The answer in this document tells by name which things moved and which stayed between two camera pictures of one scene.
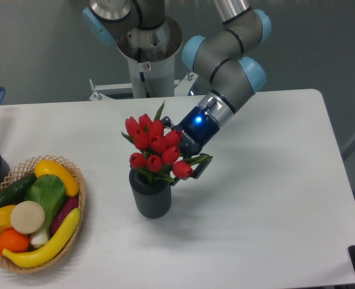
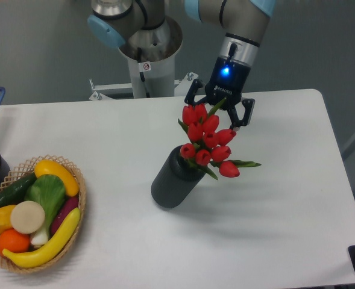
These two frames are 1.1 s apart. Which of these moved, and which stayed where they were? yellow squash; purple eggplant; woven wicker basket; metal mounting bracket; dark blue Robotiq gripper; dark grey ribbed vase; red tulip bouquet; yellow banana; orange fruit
Moved: dark blue Robotiq gripper; red tulip bouquet; dark grey ribbed vase
Stayed: yellow squash; yellow banana; purple eggplant; metal mounting bracket; woven wicker basket; orange fruit
